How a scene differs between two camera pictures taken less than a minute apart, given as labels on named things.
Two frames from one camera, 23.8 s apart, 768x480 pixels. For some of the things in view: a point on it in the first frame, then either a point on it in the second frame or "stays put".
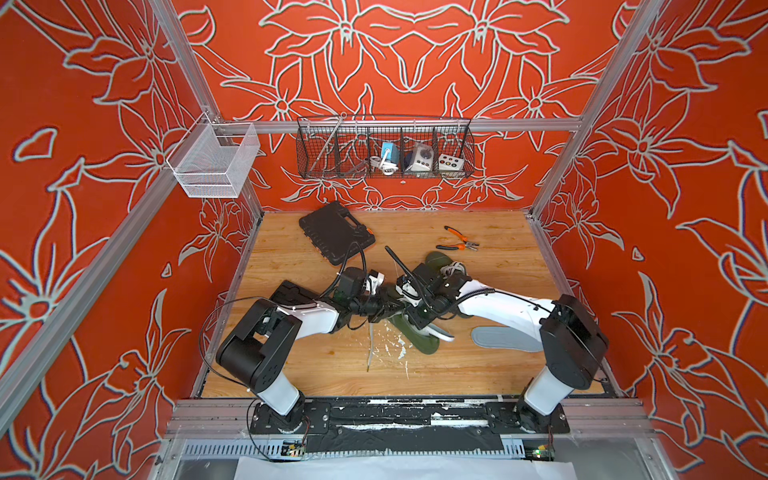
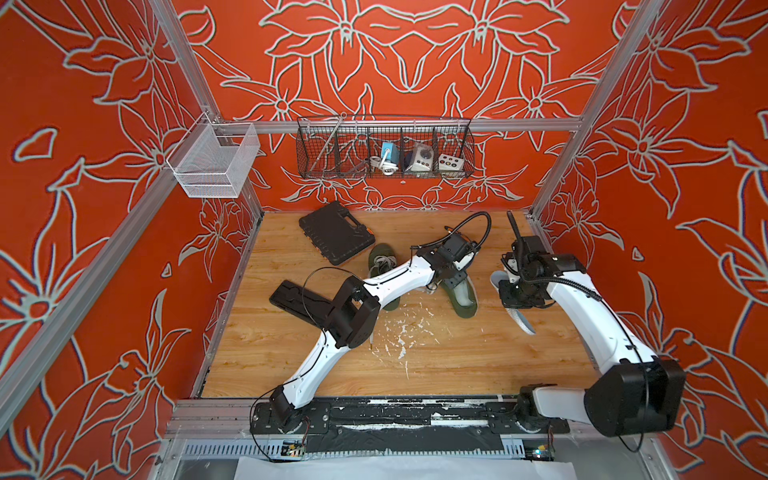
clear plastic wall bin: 211,159 stays put
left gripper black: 383,311 → 460,276
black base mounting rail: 406,426 stays put
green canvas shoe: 417,338 → 383,257
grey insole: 504,338 → 496,277
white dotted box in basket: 450,163 stays put
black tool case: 336,232 stays put
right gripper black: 413,318 → 509,302
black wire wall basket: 379,147 stays put
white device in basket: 423,159 stays put
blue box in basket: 390,152 stays put
